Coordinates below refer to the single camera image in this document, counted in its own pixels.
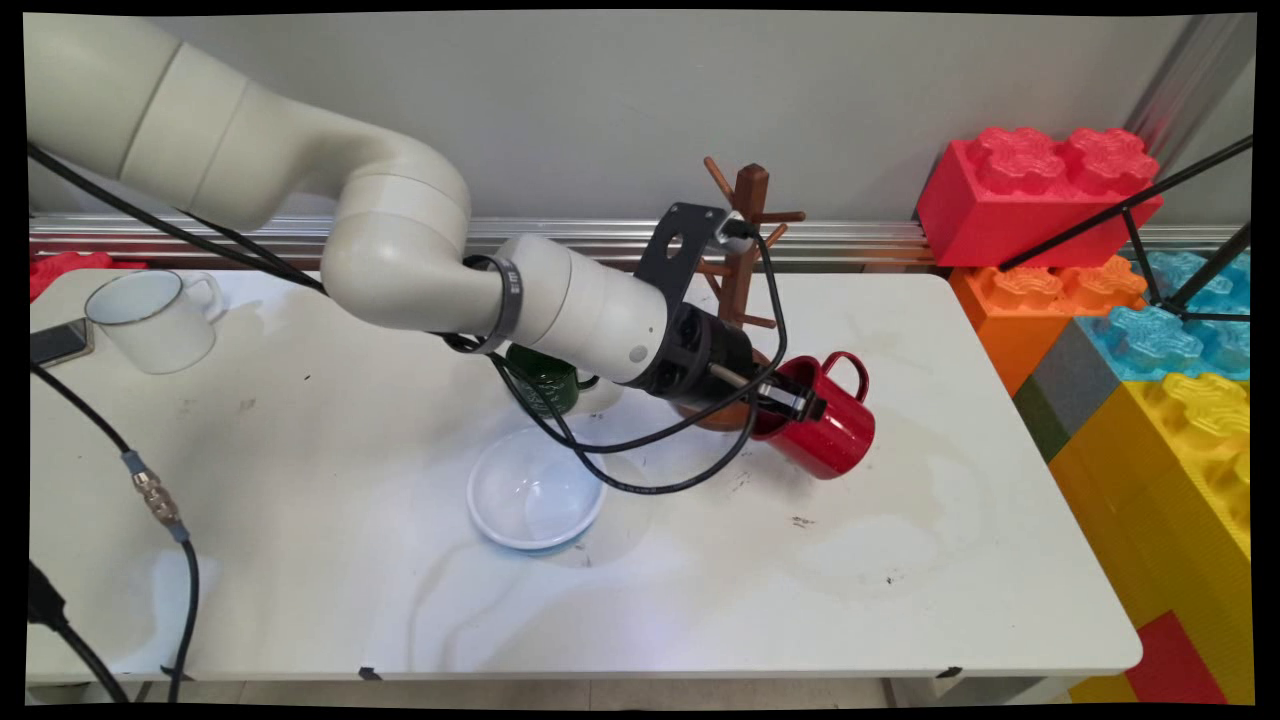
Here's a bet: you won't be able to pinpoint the big orange toy brick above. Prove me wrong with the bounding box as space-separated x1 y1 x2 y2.
948 255 1149 397

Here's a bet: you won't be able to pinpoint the big cyan toy brick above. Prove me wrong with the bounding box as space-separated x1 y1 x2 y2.
1075 250 1251 382

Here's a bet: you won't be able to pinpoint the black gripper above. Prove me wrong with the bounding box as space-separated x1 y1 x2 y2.
650 305 827 421

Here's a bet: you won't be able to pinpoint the brown wooden mug tree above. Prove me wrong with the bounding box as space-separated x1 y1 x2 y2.
675 155 807 433

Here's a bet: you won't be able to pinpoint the black tripod legs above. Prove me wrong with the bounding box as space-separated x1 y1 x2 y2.
1000 135 1253 323

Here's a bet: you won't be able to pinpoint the big yellow toy brick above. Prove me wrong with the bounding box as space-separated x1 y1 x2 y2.
1048 372 1253 706

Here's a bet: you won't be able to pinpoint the thick black cable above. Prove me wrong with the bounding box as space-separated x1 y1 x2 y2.
28 560 131 703

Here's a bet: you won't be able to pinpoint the big red toy brick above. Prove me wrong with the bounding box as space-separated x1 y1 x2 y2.
916 126 1165 269

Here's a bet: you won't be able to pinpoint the smartphone with dark screen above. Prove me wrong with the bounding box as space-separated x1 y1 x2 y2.
30 317 95 369

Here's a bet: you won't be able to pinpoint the red enamel mug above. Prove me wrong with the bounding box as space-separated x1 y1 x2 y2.
752 351 877 480

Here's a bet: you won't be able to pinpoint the black cable metal connector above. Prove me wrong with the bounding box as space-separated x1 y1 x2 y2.
28 362 201 703

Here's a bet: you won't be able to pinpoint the aluminium rail profile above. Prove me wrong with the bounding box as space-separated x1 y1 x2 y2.
28 212 1251 273

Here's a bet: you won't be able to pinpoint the dark green toy brick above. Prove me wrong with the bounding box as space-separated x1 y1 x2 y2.
1012 375 1071 463

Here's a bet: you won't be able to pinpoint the white enamel mug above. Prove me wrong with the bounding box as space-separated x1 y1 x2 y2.
83 268 227 375

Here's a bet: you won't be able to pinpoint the dark green mug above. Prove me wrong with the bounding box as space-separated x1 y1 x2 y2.
505 343 601 418

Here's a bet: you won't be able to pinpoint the upright aluminium profile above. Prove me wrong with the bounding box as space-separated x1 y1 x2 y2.
1125 15 1251 171

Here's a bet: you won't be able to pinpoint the small red toy brick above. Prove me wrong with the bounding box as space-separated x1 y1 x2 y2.
1125 610 1229 706

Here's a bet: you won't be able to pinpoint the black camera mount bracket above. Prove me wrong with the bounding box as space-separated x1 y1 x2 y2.
633 203 736 311

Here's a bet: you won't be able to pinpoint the white bowl blue rim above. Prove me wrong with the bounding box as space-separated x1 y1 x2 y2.
467 426 608 556

